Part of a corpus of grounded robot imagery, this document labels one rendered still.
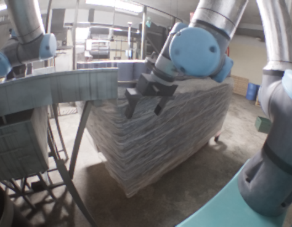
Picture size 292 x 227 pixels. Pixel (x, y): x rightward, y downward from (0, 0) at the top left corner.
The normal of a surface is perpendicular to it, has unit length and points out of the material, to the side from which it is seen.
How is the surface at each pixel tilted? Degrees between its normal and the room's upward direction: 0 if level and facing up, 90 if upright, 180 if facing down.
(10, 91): 90
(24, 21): 129
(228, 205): 0
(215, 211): 0
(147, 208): 0
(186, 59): 89
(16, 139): 90
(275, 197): 72
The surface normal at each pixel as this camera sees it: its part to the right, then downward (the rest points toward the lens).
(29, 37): 0.56, 0.80
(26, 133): 0.62, 0.33
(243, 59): -0.78, 0.19
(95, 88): 0.37, 0.37
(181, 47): -0.59, 0.28
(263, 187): -0.89, -0.22
